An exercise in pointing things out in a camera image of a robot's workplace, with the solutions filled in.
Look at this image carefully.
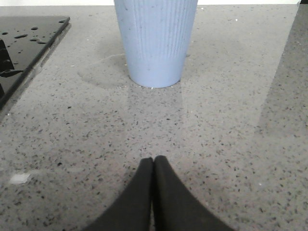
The black glass gas cooktop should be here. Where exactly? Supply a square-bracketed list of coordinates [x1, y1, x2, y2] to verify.
[0, 15, 71, 117]

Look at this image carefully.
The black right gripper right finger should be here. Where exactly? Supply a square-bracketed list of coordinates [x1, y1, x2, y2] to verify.
[153, 155, 233, 231]

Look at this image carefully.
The light blue ribbed cup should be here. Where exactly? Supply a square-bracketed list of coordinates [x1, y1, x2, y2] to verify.
[114, 0, 198, 88]

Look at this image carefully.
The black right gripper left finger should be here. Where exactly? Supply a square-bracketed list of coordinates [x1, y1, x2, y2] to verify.
[84, 157, 154, 231]

